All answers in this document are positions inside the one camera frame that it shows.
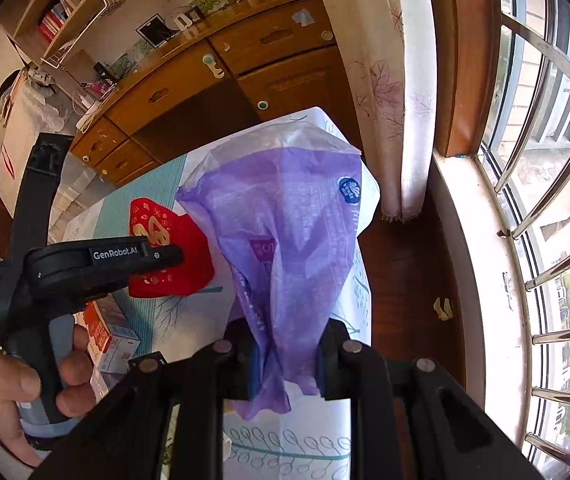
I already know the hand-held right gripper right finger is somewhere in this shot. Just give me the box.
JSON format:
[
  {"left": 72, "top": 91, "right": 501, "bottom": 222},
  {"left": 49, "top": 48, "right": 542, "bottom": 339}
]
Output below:
[{"left": 315, "top": 319, "right": 546, "bottom": 480}]

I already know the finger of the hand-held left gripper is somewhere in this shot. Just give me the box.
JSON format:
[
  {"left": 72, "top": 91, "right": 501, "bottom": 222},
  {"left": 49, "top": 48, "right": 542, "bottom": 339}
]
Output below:
[
  {"left": 12, "top": 132, "right": 75, "bottom": 263},
  {"left": 85, "top": 236, "right": 185, "bottom": 307}
]

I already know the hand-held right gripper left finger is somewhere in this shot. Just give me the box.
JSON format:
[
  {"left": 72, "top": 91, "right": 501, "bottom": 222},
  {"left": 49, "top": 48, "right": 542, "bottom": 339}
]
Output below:
[{"left": 30, "top": 317, "right": 267, "bottom": 480}]

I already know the red printed packet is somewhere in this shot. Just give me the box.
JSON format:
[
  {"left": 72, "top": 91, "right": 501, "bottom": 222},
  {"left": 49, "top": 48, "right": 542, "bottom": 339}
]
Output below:
[{"left": 129, "top": 198, "right": 216, "bottom": 299}]

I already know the red and white carton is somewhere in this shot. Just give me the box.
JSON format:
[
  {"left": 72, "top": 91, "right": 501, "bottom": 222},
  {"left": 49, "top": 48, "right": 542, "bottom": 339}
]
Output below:
[{"left": 82, "top": 300, "right": 142, "bottom": 376}]

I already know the purple plastic bag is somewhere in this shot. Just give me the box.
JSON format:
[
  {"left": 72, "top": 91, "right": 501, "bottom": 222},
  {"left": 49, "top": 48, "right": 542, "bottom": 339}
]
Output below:
[{"left": 176, "top": 119, "right": 382, "bottom": 422}]

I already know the person's left hand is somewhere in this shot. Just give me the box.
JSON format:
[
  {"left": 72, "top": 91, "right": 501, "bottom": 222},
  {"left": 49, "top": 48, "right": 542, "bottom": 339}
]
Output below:
[{"left": 0, "top": 325, "right": 101, "bottom": 467}]

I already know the tree print tablecloth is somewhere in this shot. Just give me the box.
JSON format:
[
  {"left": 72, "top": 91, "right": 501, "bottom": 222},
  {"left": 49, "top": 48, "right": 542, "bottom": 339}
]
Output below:
[{"left": 48, "top": 106, "right": 373, "bottom": 480}]

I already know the white power strip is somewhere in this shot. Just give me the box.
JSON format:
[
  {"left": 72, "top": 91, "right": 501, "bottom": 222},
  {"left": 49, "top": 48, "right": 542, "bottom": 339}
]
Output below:
[{"left": 76, "top": 100, "right": 102, "bottom": 132}]

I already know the yellow paper scrap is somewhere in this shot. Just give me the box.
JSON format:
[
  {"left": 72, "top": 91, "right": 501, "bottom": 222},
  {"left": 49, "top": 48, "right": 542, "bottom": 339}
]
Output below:
[{"left": 432, "top": 297, "right": 454, "bottom": 322}]

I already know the wooden desk with drawers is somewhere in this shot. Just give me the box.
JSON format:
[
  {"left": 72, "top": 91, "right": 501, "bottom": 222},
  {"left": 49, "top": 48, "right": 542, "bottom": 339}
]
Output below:
[{"left": 68, "top": 0, "right": 366, "bottom": 188}]

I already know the row of red books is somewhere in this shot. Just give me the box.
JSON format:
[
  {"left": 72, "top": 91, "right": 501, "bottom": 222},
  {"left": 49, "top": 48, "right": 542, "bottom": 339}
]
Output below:
[{"left": 39, "top": 2, "right": 73, "bottom": 43}]

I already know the wooden shelf unit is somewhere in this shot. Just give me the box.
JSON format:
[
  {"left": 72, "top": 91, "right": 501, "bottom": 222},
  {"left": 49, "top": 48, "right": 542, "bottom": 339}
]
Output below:
[{"left": 0, "top": 0, "right": 133, "bottom": 61}]

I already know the white child safety lock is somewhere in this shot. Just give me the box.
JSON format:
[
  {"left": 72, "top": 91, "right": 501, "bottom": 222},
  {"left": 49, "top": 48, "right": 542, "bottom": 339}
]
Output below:
[{"left": 202, "top": 52, "right": 227, "bottom": 79}]

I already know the white desk ornament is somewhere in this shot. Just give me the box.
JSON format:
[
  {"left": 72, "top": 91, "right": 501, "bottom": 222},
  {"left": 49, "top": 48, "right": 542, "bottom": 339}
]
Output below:
[{"left": 166, "top": 8, "right": 192, "bottom": 35}]

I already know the metal window grille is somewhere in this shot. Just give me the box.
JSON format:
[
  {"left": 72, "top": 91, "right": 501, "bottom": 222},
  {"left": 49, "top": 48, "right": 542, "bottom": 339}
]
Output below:
[{"left": 480, "top": 10, "right": 570, "bottom": 471}]

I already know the white leaf print curtain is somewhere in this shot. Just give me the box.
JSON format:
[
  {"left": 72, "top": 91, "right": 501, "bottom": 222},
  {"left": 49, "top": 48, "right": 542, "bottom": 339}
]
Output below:
[{"left": 310, "top": 0, "right": 436, "bottom": 223}]

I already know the black photo frame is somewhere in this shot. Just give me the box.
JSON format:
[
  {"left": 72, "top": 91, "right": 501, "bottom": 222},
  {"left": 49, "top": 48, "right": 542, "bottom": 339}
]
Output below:
[{"left": 136, "top": 14, "right": 175, "bottom": 47}]

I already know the wooden window frame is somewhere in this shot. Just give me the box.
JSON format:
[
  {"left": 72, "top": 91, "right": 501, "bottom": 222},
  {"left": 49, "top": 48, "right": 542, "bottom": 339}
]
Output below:
[{"left": 422, "top": 0, "right": 506, "bottom": 158}]

